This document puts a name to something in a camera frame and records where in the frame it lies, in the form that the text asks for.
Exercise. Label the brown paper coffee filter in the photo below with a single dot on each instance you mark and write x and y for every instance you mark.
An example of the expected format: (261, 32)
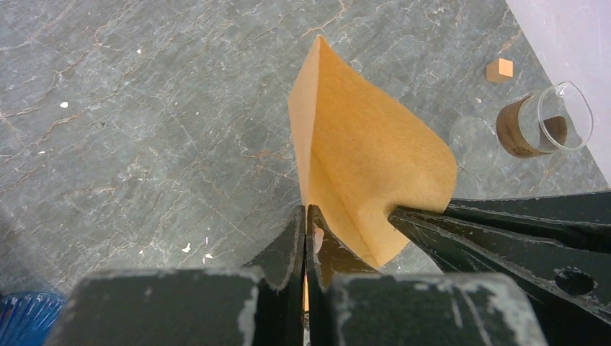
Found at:
(360, 154)

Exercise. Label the blue plastic dripper cone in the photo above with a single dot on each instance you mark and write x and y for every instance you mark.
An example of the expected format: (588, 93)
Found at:
(27, 318)

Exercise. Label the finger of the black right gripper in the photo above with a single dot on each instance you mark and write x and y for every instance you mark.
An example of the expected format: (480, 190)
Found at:
(580, 221)
(563, 284)

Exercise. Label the glass beaker with wood band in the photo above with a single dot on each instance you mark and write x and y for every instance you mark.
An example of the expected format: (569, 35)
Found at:
(554, 119)

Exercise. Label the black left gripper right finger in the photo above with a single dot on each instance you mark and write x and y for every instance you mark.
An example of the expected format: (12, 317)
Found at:
(351, 303)

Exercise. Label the small wooden cube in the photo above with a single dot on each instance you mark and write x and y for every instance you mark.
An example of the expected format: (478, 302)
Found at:
(499, 70)

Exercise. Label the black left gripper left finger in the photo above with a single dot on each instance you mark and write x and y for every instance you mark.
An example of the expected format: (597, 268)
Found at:
(260, 303)

